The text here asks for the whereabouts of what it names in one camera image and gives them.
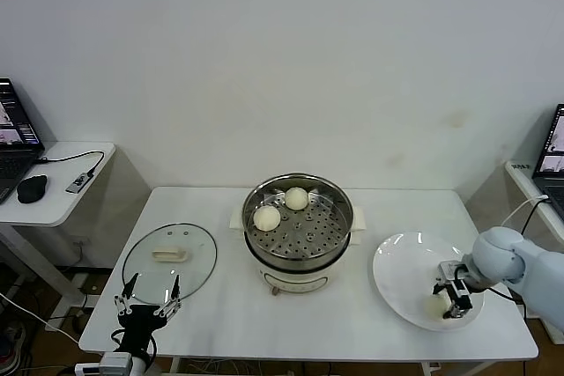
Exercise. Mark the white side table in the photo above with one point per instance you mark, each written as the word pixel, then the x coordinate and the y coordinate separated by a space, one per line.
pixel 66 208
pixel 526 191

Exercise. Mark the grey usb hub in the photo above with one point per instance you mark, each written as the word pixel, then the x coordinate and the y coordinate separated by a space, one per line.
pixel 79 183

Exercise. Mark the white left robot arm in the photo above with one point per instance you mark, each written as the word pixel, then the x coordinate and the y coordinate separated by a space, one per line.
pixel 143 367

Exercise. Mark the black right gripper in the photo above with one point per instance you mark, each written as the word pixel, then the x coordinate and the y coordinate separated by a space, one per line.
pixel 463 278

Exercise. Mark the white steamed baozi bun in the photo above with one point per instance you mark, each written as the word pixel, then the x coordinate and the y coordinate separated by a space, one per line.
pixel 434 307
pixel 296 199
pixel 266 218

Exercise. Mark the black open laptop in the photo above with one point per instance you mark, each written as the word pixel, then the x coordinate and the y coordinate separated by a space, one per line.
pixel 13 160
pixel 551 164

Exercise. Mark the black computer mouse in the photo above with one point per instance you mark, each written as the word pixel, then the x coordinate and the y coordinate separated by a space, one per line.
pixel 31 189

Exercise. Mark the white wall outlet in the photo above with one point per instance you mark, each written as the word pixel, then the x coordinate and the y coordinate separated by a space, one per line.
pixel 82 242

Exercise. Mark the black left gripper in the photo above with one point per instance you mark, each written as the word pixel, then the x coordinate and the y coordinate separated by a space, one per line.
pixel 138 321

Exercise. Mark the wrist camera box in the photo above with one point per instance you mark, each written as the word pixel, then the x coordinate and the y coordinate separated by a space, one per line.
pixel 115 360
pixel 447 271

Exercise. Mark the perforated steel steamer basket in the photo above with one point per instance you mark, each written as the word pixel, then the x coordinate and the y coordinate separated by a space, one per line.
pixel 308 235

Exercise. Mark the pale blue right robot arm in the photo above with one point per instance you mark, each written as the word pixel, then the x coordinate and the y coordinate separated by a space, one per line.
pixel 502 257

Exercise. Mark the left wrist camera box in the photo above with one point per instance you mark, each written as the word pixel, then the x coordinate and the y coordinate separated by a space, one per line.
pixel 115 360

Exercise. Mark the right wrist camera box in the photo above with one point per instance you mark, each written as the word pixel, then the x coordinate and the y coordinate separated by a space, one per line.
pixel 447 271

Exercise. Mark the cream electric cooker base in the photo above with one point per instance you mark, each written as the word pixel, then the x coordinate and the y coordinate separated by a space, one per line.
pixel 295 279

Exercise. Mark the round white plate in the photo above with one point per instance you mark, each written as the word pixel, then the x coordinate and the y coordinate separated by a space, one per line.
pixel 396 261

